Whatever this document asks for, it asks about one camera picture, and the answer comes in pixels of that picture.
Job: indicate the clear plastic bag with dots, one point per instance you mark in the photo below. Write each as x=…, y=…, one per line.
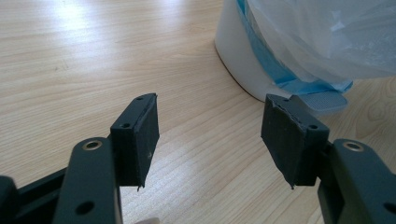
x=327, y=34

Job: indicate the white grey rice cooker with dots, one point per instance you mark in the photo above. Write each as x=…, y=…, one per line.
x=236, y=56

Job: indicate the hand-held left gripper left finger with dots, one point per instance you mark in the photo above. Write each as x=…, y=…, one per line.
x=134, y=140

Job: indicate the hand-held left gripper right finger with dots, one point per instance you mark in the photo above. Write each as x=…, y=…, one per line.
x=289, y=140

